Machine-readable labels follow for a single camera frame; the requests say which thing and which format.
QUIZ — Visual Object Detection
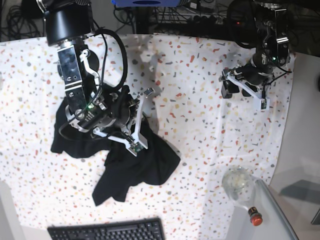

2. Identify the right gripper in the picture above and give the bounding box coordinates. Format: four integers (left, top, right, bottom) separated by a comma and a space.
65, 86, 139, 133

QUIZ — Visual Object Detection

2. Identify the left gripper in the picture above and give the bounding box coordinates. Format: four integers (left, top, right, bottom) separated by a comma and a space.
219, 62, 276, 100

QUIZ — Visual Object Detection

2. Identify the black t-shirt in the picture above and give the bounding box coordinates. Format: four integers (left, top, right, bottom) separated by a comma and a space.
51, 99, 181, 206

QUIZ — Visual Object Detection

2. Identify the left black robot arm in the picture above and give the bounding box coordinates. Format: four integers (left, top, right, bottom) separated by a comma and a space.
219, 0, 291, 101

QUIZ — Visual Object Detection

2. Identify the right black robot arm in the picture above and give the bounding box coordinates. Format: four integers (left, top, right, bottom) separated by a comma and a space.
36, 0, 134, 134

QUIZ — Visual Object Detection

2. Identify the terrazzo pattern tablecloth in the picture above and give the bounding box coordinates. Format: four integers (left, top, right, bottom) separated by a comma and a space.
0, 34, 293, 240

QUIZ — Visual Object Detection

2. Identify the black power strip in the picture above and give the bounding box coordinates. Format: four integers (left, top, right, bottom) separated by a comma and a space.
186, 14, 247, 26

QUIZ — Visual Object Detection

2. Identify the clear bottle orange cap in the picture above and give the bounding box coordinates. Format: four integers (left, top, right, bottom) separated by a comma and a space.
222, 166, 263, 227

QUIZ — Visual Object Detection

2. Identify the blue box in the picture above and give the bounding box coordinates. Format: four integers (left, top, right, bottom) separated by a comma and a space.
111, 0, 190, 8

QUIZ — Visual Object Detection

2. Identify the black computer keyboard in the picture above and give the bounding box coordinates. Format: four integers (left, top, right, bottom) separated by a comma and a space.
47, 218, 165, 240

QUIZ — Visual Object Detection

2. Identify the black wire rack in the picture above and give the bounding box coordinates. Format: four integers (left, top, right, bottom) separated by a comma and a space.
148, 5, 202, 25

